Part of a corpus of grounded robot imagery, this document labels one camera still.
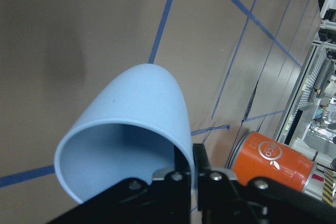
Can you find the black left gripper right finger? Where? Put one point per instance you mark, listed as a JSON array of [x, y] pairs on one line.
[[222, 199]]

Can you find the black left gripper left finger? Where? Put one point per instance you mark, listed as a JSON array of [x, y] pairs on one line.
[[166, 200]]

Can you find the orange can with silver lid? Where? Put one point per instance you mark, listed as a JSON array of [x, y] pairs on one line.
[[259, 156]]

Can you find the pale blue cup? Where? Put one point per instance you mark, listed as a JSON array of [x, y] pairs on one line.
[[137, 125]]

